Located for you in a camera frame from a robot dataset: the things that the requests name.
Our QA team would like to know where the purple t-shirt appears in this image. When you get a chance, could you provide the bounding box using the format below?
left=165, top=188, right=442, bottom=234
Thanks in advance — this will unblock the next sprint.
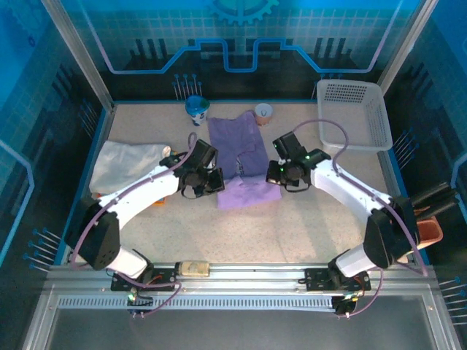
left=207, top=110, right=282, bottom=211

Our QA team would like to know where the blue and white cup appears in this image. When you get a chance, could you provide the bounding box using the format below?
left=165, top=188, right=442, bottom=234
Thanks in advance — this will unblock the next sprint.
left=185, top=95, right=211, bottom=128

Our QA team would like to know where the white perforated plastic basket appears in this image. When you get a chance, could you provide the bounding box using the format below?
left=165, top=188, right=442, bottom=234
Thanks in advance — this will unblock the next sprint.
left=315, top=79, right=394, bottom=153

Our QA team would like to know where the white t-shirt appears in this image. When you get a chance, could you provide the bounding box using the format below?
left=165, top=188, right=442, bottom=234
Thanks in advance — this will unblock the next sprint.
left=88, top=141, right=172, bottom=196

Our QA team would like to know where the beige taped block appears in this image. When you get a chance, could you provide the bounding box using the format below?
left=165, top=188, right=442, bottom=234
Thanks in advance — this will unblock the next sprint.
left=174, top=260, right=211, bottom=278

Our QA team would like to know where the orange plastic holder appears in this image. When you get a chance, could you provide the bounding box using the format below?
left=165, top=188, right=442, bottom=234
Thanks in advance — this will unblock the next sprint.
left=415, top=217, right=444, bottom=251

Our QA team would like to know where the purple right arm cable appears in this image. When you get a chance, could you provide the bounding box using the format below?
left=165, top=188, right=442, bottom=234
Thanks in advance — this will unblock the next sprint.
left=291, top=119, right=430, bottom=318

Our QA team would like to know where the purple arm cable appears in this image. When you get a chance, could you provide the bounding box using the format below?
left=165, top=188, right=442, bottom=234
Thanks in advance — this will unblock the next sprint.
left=69, top=131, right=183, bottom=318
left=291, top=119, right=430, bottom=318

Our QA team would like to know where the aluminium mounting rail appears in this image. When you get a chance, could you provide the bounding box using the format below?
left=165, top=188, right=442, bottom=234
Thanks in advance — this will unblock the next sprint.
left=47, top=260, right=439, bottom=292

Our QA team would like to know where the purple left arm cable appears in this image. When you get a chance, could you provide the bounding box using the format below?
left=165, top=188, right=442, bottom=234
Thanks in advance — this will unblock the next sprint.
left=69, top=131, right=183, bottom=318

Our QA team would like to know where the grey slotted cable duct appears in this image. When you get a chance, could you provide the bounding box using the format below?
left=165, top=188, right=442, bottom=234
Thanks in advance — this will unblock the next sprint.
left=58, top=295, right=344, bottom=311

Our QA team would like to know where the black cylindrical handle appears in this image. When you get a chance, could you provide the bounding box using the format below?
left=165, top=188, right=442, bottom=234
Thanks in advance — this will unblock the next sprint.
left=410, top=182, right=452, bottom=205
left=419, top=189, right=459, bottom=213

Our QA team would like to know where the aluminium frame post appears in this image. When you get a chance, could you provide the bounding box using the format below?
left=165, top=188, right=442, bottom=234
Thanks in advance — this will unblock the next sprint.
left=40, top=0, right=117, bottom=112
left=375, top=0, right=439, bottom=92

